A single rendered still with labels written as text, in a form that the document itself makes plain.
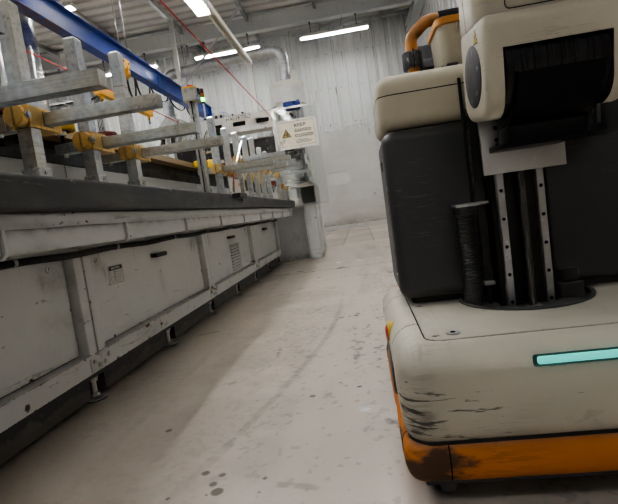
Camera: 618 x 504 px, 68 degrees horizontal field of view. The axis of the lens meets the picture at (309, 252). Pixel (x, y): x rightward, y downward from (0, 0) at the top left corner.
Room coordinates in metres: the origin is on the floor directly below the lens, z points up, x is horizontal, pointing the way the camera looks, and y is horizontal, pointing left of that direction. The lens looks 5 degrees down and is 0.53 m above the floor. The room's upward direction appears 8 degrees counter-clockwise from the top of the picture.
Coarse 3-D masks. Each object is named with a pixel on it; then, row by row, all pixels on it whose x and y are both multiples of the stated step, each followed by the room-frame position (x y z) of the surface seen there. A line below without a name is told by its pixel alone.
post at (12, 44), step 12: (0, 0) 1.09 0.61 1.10; (12, 12) 1.10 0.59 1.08; (12, 24) 1.09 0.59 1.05; (0, 36) 1.09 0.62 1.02; (12, 36) 1.09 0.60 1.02; (12, 48) 1.09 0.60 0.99; (24, 48) 1.12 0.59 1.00; (12, 60) 1.09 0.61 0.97; (24, 60) 1.11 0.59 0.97; (12, 72) 1.09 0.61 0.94; (24, 72) 1.10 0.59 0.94; (24, 132) 1.09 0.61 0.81; (36, 132) 1.11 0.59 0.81; (24, 144) 1.09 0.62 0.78; (36, 144) 1.10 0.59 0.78; (24, 156) 1.09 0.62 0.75; (36, 156) 1.09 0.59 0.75; (24, 168) 1.09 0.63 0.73
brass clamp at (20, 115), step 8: (24, 104) 1.08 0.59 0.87; (8, 112) 1.06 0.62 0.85; (16, 112) 1.06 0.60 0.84; (24, 112) 1.07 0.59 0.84; (32, 112) 1.09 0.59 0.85; (40, 112) 1.12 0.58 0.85; (8, 120) 1.06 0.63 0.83; (16, 120) 1.06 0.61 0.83; (24, 120) 1.07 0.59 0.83; (32, 120) 1.09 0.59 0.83; (40, 120) 1.12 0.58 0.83; (16, 128) 1.08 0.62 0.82; (40, 128) 1.11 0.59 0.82; (48, 128) 1.14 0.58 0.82; (56, 128) 1.17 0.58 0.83
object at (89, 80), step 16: (32, 80) 0.86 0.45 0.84; (48, 80) 0.86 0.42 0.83; (64, 80) 0.85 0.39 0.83; (80, 80) 0.85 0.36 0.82; (96, 80) 0.85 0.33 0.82; (0, 96) 0.87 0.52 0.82; (16, 96) 0.87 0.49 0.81; (32, 96) 0.86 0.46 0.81; (48, 96) 0.87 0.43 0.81; (64, 96) 0.89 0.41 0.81
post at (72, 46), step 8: (64, 40) 1.34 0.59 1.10; (72, 40) 1.34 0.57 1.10; (64, 48) 1.34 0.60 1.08; (72, 48) 1.34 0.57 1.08; (80, 48) 1.36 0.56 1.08; (72, 56) 1.34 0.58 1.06; (80, 56) 1.35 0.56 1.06; (72, 64) 1.34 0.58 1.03; (80, 64) 1.35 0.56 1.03; (72, 96) 1.34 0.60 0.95; (80, 96) 1.34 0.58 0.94; (88, 96) 1.36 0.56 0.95; (80, 104) 1.34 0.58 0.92; (88, 104) 1.35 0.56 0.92; (80, 128) 1.34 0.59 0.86; (88, 128) 1.34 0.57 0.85; (88, 152) 1.34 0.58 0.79; (96, 152) 1.35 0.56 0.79; (88, 160) 1.34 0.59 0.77; (96, 160) 1.34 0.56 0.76; (88, 168) 1.34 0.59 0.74; (96, 168) 1.34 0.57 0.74
